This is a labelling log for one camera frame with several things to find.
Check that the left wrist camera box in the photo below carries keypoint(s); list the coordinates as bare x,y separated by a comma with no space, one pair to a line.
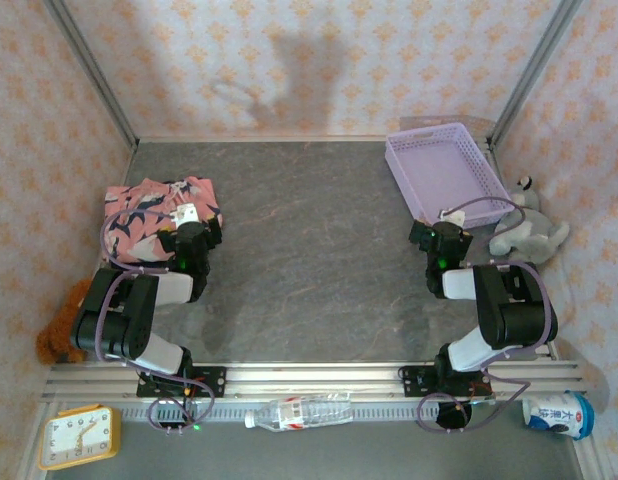
185,214

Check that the pink shark print shorts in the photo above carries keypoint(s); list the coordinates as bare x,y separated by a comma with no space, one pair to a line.
134,225

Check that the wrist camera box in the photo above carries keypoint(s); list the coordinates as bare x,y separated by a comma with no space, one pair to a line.
451,217
185,214

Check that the purple plastic laundry basket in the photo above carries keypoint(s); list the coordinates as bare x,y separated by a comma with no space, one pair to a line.
439,170

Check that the yellow alarm clock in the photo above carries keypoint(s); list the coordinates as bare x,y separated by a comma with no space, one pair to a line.
74,437

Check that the aluminium back rail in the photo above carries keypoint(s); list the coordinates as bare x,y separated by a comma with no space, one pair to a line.
239,139

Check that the grey plush dog toy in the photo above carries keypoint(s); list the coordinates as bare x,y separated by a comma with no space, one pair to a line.
534,241

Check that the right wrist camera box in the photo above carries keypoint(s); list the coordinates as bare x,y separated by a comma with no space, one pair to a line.
451,217

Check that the brown plush toy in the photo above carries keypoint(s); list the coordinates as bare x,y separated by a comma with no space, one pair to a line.
59,330

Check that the aluminium side rail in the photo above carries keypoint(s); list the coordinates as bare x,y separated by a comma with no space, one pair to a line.
493,152

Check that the aluminium frame post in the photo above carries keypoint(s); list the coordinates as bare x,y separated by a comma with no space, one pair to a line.
90,65
536,65

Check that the white blue yogurt cup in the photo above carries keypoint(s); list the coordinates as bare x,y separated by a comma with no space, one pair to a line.
554,415

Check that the clear plastic water bottle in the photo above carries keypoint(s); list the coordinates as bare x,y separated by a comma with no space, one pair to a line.
299,412

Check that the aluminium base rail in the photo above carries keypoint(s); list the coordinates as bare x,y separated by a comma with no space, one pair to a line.
314,380

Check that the black electronics box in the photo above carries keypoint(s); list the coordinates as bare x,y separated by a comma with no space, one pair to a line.
169,417
446,415

